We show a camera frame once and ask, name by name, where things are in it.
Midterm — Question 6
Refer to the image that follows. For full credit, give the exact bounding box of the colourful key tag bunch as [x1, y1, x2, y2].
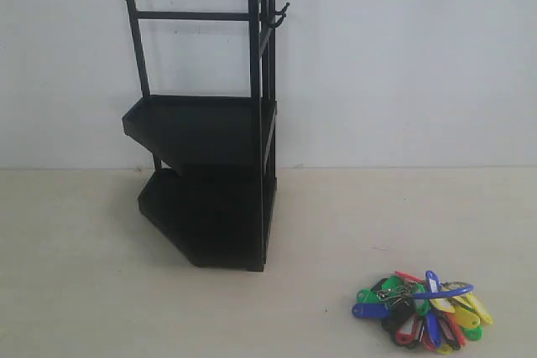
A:
[351, 270, 494, 355]

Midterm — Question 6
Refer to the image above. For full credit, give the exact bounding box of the black two-tier metal rack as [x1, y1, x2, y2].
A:
[122, 0, 287, 272]

